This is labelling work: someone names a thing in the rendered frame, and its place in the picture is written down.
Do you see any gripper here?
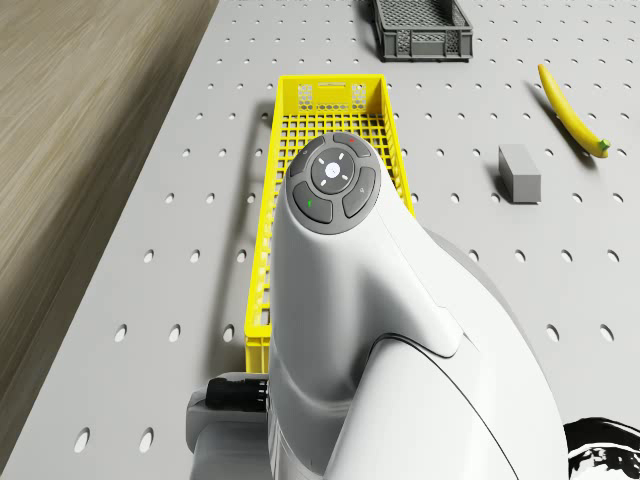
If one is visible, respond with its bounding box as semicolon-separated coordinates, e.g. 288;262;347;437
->
185;376;272;480

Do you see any dark grey basket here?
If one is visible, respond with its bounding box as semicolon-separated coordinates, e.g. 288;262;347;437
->
368;0;474;64

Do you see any yellow basket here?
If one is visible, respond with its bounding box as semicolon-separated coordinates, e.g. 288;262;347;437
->
243;73;417;375

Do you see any banana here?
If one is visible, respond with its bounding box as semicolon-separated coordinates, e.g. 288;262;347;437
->
537;63;612;160

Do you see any grey cube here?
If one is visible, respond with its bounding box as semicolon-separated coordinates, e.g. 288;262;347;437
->
497;144;543;205

